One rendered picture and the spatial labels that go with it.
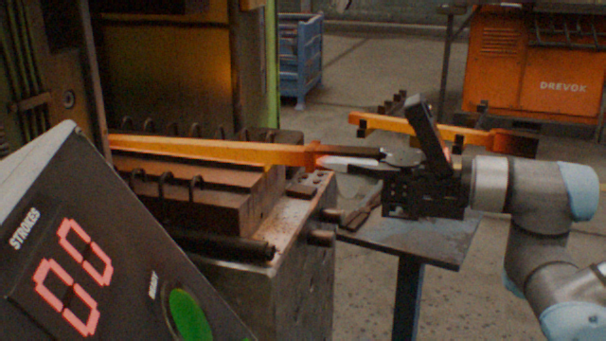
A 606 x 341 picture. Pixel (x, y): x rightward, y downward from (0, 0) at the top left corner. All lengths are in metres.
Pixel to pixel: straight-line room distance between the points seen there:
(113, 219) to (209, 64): 0.74
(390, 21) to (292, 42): 4.13
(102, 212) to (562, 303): 0.51
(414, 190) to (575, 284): 0.22
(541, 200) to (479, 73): 3.48
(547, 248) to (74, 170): 0.59
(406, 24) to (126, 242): 8.06
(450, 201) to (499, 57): 3.44
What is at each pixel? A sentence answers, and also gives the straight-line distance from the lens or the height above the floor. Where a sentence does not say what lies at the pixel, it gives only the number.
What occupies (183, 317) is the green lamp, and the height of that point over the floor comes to 1.10.
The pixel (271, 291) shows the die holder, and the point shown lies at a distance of 0.69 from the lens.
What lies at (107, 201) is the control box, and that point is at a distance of 0.32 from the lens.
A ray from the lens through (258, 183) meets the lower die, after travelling 0.75.
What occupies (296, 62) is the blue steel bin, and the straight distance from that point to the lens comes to 4.38.
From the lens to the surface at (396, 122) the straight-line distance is 1.15.
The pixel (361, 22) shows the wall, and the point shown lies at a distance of 8.44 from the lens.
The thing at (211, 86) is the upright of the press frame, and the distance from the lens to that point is 1.04.
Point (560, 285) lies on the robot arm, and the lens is 0.68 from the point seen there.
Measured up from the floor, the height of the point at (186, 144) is 1.02.
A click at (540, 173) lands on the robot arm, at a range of 0.72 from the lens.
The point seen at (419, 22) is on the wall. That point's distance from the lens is 8.27.
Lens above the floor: 1.30
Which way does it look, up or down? 24 degrees down
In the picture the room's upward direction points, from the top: straight up
